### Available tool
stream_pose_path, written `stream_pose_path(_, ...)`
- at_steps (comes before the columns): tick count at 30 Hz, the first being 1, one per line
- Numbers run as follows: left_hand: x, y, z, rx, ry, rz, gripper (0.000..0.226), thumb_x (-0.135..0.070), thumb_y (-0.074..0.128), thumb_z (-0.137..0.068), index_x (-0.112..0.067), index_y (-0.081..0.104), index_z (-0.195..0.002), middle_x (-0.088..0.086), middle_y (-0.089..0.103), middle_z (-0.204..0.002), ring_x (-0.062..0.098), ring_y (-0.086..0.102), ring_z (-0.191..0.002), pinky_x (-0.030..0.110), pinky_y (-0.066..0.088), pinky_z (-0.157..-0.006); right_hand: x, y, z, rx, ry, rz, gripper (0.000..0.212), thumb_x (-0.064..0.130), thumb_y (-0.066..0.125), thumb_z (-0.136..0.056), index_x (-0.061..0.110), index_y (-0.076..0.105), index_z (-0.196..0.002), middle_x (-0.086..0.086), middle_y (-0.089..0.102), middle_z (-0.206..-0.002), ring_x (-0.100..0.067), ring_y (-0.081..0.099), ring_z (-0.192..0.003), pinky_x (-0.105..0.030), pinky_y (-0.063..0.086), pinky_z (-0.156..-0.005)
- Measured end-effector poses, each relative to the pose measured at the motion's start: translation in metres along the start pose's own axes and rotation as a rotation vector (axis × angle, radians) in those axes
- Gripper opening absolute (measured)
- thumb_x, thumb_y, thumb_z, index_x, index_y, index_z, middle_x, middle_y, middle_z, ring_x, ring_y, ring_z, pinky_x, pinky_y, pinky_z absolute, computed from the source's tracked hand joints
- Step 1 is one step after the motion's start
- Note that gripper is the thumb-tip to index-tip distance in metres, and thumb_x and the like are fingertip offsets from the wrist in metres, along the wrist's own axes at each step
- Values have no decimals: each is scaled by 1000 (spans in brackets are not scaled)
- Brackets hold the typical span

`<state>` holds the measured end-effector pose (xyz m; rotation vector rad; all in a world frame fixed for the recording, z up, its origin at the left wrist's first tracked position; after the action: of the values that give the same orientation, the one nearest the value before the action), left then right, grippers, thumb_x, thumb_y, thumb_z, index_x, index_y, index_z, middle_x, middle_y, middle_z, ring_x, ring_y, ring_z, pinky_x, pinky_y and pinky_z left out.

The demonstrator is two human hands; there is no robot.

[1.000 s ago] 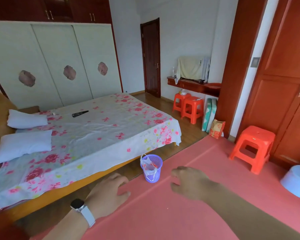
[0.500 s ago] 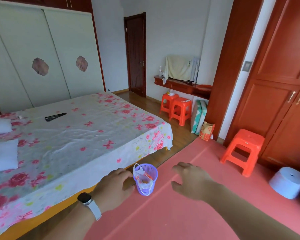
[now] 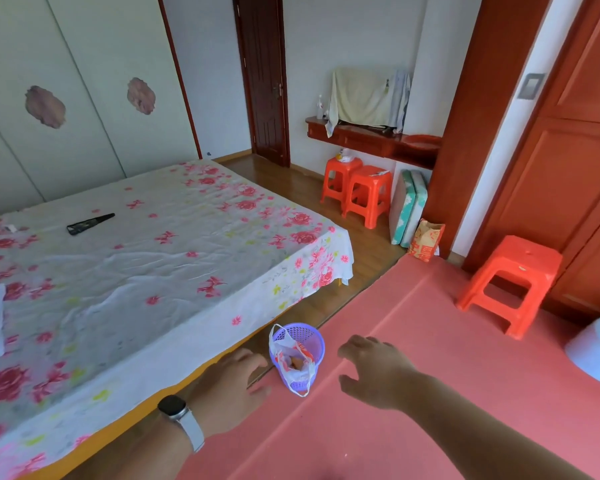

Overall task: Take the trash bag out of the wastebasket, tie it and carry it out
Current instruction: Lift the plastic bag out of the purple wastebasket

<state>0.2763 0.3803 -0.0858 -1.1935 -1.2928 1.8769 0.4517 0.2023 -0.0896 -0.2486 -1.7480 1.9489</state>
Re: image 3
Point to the person's left hand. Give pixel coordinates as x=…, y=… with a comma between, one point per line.
x=222, y=394

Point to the red wooden cabinet doors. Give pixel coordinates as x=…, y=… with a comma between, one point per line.
x=565, y=169

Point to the black folded fan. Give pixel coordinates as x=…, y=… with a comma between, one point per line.
x=89, y=223

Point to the orange paper bag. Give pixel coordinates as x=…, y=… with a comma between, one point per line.
x=426, y=240

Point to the grey wall switch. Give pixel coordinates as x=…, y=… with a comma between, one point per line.
x=531, y=86

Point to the red wooden door frame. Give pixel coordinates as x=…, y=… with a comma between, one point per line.
x=480, y=119

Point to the small clear bottle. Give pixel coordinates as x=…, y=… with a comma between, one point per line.
x=320, y=108

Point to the purple plastic waste basket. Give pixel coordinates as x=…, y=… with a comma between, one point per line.
x=312, y=344

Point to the person's left thumb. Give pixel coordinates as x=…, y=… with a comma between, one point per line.
x=258, y=393

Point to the person's right forearm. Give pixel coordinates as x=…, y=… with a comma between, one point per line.
x=480, y=434

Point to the smartwatch with white band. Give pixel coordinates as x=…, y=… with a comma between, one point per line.
x=182, y=417

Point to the teal folded mat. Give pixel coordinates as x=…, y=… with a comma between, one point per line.
x=401, y=209

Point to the blue white cloth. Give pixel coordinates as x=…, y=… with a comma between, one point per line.
x=400, y=99

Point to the pink floor mat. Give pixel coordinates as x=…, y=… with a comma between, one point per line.
x=455, y=394

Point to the red plastic basin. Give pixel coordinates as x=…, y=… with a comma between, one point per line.
x=422, y=141

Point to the white sliding door wardrobe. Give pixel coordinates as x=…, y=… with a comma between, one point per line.
x=80, y=94

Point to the bed with floral sheet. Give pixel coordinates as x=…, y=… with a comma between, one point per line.
x=140, y=284

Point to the cream towel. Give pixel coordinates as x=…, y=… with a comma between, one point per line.
x=360, y=97

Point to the person's right hand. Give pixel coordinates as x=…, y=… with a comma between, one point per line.
x=385, y=377

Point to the white plastic bag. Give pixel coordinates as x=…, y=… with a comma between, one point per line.
x=286, y=367

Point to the red wooden wall shelf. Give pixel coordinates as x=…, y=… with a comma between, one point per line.
x=370, y=142

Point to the pale blue plastic stool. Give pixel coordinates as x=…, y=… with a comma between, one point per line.
x=597, y=352

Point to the orange plastic stool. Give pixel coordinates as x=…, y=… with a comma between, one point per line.
x=340, y=174
x=520, y=259
x=372, y=187

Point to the dark brown wooden door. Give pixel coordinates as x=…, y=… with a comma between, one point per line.
x=262, y=79

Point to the small white yellow toy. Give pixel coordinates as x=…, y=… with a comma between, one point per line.
x=345, y=156

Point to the person's left forearm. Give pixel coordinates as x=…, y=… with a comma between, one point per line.
x=155, y=454

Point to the person's right thumb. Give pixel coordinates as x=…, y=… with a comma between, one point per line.
x=352, y=385

